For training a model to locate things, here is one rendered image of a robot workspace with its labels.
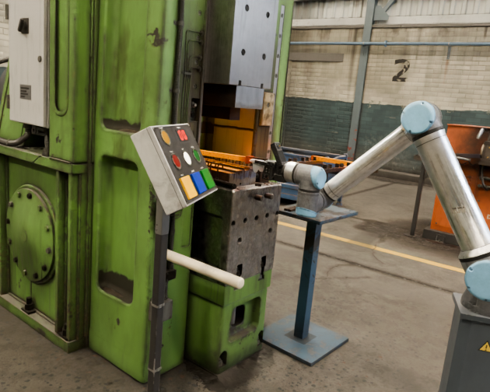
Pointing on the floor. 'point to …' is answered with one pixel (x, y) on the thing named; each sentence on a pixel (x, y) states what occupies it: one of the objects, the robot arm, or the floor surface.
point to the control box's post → (158, 296)
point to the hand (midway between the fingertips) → (253, 159)
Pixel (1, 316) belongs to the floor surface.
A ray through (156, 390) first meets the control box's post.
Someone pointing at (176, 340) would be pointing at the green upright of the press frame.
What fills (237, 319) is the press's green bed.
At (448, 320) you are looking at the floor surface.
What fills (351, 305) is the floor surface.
